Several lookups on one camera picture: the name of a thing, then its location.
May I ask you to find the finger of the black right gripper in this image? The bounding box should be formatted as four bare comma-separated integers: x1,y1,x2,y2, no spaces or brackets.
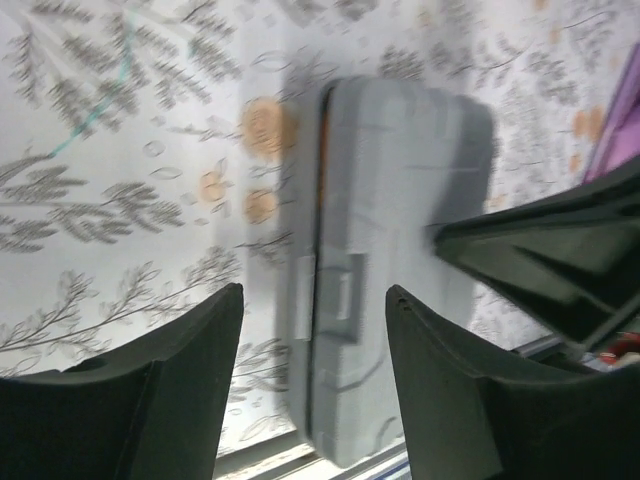
435,164,639,350

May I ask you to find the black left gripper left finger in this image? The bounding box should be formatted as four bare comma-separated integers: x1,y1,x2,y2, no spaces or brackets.
1,283,244,479

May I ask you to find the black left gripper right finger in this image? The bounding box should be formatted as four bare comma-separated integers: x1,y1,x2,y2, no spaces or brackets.
386,285,639,479

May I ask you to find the grey plastic tool case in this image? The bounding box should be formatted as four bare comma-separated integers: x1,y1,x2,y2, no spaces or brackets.
281,76,494,468

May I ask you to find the orange tape measure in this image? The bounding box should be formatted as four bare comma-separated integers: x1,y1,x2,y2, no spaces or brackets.
318,91,332,207

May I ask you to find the purple princess print bag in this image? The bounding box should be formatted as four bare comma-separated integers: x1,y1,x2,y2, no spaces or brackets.
583,43,639,183

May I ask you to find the aluminium front rail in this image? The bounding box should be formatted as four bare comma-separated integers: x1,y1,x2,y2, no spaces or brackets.
213,432,407,479

